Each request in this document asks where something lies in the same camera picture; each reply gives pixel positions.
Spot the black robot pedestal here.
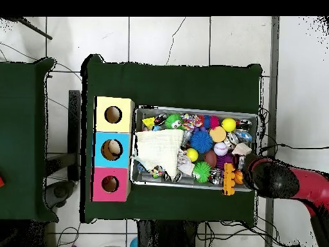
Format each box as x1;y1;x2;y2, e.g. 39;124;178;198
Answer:
137;219;199;247

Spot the white baseball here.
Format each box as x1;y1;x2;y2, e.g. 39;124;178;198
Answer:
213;142;229;157

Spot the orange plastic toy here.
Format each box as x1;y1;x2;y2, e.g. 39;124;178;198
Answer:
222;163;236;196

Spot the green spiky ball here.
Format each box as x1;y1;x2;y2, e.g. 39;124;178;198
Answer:
192;161;212;184

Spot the shallow wire mesh bin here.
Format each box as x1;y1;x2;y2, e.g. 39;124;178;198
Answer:
129;104;260;192

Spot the multicolour rope toy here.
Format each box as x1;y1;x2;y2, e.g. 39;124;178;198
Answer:
181;113;204;131

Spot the yellow ball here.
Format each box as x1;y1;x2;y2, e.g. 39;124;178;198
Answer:
221;117;236;133

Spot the cream muslin cloth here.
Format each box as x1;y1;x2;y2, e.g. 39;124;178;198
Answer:
133;128;185;181

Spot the yellow cheese wedge toy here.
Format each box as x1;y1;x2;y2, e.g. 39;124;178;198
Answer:
141;116;156;130

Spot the dark green side tablecloth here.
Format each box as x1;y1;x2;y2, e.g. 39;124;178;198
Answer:
0;57;58;223

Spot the grey plastic base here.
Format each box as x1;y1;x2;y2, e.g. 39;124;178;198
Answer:
44;179;76;210

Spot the blue spiky ball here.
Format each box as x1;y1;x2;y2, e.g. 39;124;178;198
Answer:
190;130;214;154

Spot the green spiky toy with eyes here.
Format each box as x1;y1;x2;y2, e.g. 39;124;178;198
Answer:
164;113;185;130

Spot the wooden box with three holes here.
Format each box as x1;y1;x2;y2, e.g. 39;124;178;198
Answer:
90;96;136;203

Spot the dark thin rod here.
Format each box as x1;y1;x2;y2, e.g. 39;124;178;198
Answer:
7;16;53;41

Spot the purple spiky ball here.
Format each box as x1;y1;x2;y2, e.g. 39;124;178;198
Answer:
216;153;235;170

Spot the black floor cable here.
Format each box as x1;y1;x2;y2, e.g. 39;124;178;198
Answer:
259;142;329;160

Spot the black stand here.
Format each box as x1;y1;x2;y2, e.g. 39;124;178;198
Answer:
67;89;82;181

